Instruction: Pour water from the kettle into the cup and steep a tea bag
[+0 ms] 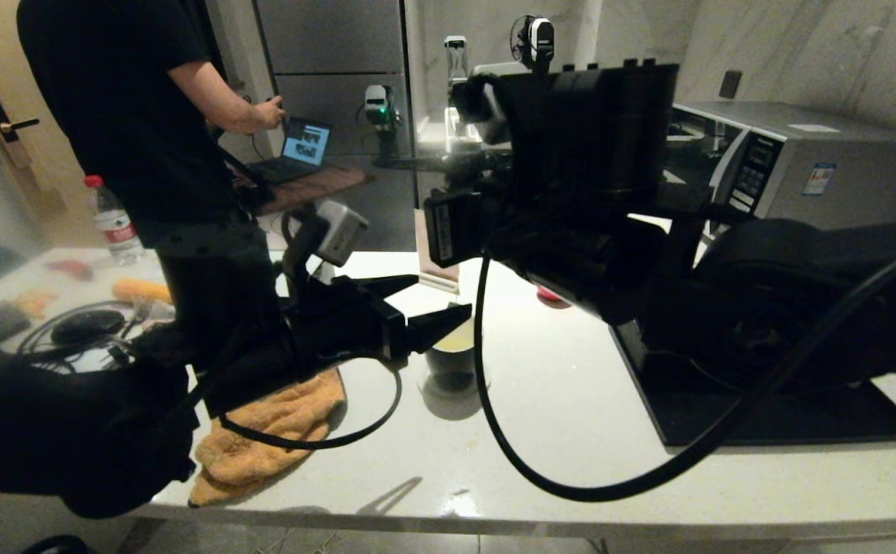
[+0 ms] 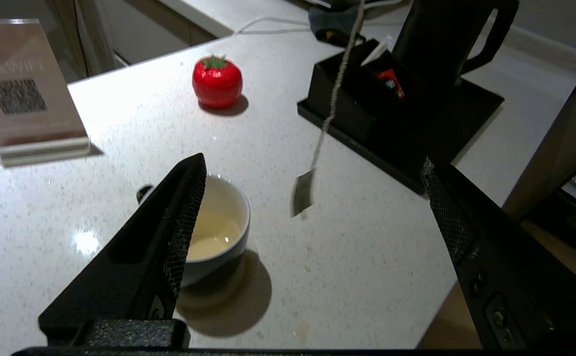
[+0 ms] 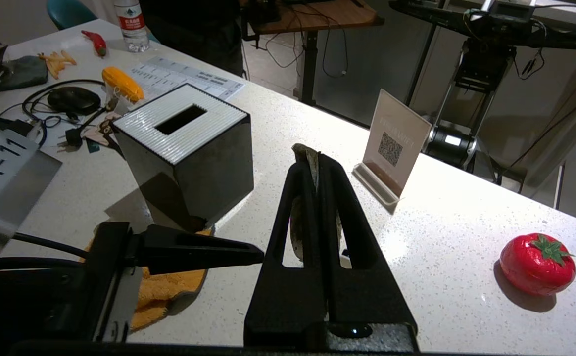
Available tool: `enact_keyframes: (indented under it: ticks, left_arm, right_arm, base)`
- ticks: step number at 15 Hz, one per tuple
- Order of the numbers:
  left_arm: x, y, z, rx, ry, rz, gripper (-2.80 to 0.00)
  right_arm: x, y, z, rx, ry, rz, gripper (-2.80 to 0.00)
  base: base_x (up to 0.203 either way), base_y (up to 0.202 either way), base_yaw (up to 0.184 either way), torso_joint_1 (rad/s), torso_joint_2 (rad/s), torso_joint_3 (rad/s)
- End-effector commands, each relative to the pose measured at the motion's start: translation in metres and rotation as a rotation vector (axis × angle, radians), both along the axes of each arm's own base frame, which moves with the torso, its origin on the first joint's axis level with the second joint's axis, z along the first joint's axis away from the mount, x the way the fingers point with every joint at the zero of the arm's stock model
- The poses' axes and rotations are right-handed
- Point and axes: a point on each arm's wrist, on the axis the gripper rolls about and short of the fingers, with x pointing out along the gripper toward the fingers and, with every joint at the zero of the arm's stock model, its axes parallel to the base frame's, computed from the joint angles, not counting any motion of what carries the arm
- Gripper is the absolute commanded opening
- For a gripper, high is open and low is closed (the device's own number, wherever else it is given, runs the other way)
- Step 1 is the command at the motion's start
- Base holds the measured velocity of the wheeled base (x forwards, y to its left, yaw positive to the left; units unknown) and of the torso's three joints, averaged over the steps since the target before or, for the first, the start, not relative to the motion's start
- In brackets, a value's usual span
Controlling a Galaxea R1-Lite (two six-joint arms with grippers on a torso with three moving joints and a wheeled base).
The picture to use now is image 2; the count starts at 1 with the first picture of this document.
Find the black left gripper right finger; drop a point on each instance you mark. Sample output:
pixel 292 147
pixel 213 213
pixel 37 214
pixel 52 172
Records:
pixel 515 277

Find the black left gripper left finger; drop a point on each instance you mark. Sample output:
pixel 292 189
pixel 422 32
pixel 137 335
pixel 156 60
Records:
pixel 139 267

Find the white tea bag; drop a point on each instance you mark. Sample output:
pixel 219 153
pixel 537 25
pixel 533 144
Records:
pixel 304 195

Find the black electric kettle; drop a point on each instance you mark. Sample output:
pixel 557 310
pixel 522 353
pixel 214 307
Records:
pixel 436 39

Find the black mug white inside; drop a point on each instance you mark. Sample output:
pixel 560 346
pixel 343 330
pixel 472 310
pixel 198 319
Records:
pixel 223 217

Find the black serving tray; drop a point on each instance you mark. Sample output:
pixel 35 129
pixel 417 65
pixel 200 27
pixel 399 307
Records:
pixel 446 128

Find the red tomato toy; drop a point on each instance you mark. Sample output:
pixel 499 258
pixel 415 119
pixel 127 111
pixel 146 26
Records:
pixel 217 81

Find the QR code sign stand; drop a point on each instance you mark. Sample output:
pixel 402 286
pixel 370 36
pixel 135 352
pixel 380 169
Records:
pixel 25 89

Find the black organizer box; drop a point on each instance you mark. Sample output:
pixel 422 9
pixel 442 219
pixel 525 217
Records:
pixel 357 109

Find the red coffee sachet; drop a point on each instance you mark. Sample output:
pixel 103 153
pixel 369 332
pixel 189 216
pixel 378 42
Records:
pixel 391 81

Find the white sachet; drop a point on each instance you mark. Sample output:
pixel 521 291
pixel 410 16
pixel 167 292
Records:
pixel 377 49

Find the grey cloth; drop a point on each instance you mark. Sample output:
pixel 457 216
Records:
pixel 332 24

